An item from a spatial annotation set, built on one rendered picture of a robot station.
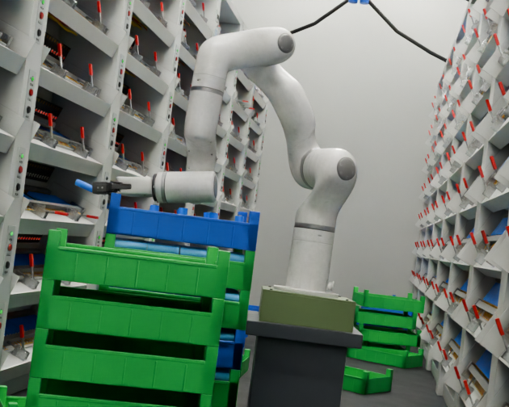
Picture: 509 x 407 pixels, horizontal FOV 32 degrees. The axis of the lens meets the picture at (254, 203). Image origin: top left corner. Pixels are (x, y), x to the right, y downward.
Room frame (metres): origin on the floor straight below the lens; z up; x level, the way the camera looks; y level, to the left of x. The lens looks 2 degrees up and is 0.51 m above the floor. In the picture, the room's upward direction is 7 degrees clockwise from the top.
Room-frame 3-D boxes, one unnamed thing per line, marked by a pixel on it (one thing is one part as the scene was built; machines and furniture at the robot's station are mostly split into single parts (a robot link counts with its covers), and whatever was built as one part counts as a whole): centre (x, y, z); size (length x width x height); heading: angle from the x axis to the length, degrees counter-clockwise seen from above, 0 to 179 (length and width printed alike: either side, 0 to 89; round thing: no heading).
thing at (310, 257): (2.59, -0.18, 0.46); 0.19 x 0.19 x 0.18
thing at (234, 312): (1.87, 0.15, 0.36); 0.30 x 0.20 x 0.08; 98
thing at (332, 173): (2.56, -0.20, 0.67); 0.19 x 0.12 x 0.24; 29
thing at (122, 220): (1.87, 0.15, 0.52); 0.30 x 0.20 x 0.08; 98
